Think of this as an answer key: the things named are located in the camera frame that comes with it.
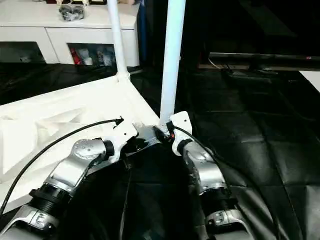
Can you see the white plastic table top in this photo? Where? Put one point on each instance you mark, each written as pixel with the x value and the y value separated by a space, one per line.
pixel 50 112

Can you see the black table mat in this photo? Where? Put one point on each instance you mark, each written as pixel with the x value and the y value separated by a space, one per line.
pixel 250 125

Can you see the white jar in cabinet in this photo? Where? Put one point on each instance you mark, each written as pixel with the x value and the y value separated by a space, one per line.
pixel 88 61

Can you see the red item in cabinet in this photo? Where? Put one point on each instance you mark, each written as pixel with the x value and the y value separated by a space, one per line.
pixel 75 57

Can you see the black rod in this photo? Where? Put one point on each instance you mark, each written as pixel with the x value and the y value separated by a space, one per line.
pixel 262 56

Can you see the white glass-door cabinet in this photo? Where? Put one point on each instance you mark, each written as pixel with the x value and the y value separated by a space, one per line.
pixel 57 32

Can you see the black bundle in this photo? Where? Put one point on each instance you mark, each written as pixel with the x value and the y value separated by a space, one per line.
pixel 72 12

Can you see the white board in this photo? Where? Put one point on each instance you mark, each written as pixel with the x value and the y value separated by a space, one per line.
pixel 311 80

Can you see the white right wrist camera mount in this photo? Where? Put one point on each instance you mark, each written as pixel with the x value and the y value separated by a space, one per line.
pixel 182 120

